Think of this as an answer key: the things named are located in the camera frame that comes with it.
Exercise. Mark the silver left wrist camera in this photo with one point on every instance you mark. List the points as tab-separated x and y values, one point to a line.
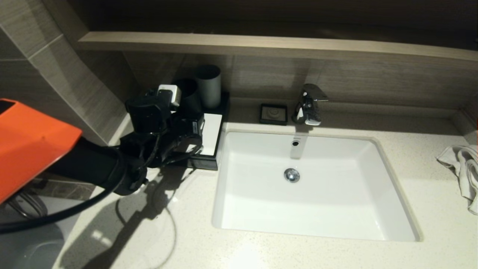
170	95

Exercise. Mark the black square soap dish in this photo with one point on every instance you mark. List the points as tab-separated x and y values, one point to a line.
273	114

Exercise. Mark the white ceramic sink basin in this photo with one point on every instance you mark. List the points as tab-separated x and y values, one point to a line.
317	209

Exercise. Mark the black tumbler cup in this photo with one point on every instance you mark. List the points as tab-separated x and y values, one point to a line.
190	93

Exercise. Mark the white bathtub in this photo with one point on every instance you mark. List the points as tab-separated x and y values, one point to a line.
44	243

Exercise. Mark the light wooden wall shelf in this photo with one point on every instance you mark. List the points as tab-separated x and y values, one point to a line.
261	45

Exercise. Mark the white ribbed tray mat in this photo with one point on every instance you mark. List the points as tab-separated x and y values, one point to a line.
211	134

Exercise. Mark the grey tumbler cup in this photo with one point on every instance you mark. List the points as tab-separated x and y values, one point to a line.
209	87

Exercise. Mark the chrome sink drain plug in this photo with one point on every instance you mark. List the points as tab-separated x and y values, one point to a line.
291	175

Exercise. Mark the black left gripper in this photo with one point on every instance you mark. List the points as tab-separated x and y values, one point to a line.
190	132

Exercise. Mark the white crumpled towel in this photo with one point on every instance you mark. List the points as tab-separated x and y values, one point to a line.
466	168

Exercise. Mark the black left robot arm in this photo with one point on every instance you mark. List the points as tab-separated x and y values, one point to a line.
37	149

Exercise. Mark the chrome sink faucet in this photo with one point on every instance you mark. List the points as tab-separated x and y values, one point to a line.
310	106

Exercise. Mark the black amenity box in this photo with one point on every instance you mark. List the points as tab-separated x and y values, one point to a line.
224	108

